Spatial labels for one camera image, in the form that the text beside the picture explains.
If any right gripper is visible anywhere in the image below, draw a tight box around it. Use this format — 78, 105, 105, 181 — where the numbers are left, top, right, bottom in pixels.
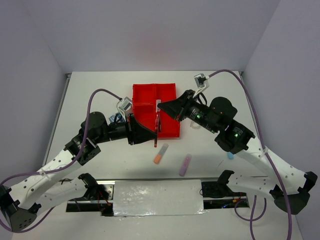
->
157, 89, 218, 133

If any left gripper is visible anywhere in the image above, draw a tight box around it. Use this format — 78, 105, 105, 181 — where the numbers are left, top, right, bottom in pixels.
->
94, 112, 158, 145

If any red pen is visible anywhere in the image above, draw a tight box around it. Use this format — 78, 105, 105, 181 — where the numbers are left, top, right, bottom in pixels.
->
154, 113, 160, 148

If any blue pen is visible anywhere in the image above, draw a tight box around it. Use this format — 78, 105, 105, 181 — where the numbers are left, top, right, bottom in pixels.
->
158, 117, 162, 133

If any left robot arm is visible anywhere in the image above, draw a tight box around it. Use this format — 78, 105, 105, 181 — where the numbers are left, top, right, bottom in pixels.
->
0, 111, 157, 233

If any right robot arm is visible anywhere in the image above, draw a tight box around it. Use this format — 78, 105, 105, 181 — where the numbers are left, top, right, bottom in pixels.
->
157, 90, 318, 215

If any clear tape roll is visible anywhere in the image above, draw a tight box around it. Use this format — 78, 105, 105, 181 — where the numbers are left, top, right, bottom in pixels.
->
190, 121, 201, 130

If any blue white tape roll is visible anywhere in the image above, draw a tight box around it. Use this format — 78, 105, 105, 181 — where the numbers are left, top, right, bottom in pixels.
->
108, 113, 124, 123

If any orange highlighter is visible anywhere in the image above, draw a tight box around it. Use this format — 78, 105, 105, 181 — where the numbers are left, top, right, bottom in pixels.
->
153, 143, 169, 164

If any red four-compartment tray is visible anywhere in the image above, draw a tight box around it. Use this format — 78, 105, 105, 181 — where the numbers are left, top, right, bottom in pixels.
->
132, 83, 180, 139

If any purple highlighter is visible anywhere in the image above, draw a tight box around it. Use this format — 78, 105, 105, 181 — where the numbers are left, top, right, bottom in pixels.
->
179, 154, 192, 177

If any silver foil sheet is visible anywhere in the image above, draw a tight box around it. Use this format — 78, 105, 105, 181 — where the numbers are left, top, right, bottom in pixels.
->
113, 179, 205, 217

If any blue highlighter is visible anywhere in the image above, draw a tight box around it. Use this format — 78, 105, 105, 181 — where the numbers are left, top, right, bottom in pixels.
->
227, 152, 234, 160

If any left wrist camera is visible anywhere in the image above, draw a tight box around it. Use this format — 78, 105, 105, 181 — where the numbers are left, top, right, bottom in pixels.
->
116, 97, 133, 119

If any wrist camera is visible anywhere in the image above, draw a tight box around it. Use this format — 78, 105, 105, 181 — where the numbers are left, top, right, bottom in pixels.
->
193, 73, 210, 98
116, 97, 133, 119

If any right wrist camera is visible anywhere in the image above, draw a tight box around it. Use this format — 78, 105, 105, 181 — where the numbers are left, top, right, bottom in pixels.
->
193, 73, 210, 98

